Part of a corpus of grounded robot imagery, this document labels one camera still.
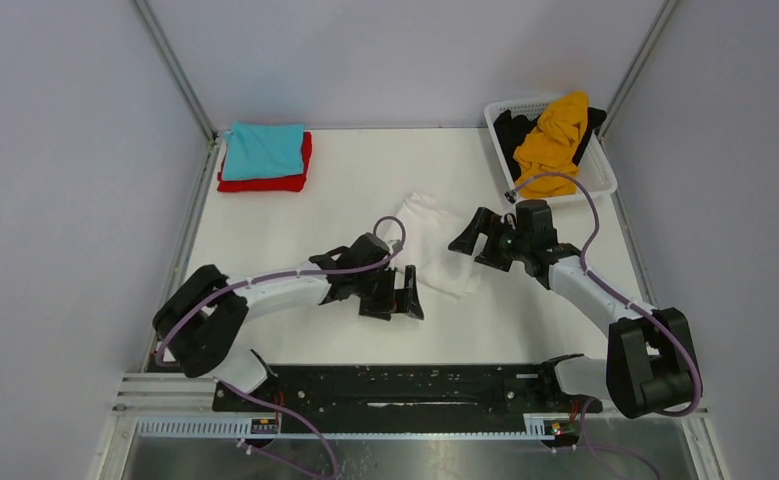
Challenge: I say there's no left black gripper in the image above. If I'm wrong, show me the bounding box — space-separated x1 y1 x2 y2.
354 264 422 320

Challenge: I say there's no white plastic basket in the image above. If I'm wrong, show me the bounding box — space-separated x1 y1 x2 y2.
483 92 618 204

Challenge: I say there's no yellow t shirt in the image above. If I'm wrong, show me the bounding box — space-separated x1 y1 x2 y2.
513 91 589 199

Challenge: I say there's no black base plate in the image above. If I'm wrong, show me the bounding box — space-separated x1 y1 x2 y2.
211 357 606 437

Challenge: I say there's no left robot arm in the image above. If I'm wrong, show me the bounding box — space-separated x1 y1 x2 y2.
152 233 425 411

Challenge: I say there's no black t shirt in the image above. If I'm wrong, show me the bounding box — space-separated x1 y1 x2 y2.
493 107 607 181

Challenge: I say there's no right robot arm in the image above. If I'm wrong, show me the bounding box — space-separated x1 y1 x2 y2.
448 200 703 418

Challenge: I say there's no left metal frame post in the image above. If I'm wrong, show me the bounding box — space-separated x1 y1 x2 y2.
131 0 218 142

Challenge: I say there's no right metal frame post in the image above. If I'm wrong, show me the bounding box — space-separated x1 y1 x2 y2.
598 0 681 142

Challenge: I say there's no folded cyan t shirt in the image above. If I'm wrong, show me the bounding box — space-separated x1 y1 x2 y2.
222 122 305 181

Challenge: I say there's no white t shirt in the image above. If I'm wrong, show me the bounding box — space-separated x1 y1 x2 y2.
393 192 481 298

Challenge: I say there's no metal frame post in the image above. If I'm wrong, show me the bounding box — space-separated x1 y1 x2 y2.
598 0 681 142
131 0 218 142

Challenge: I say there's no folded red t shirt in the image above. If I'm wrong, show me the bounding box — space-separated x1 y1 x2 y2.
216 131 313 193

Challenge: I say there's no white slotted cable duct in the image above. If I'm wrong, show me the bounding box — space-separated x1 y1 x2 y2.
136 414 565 441

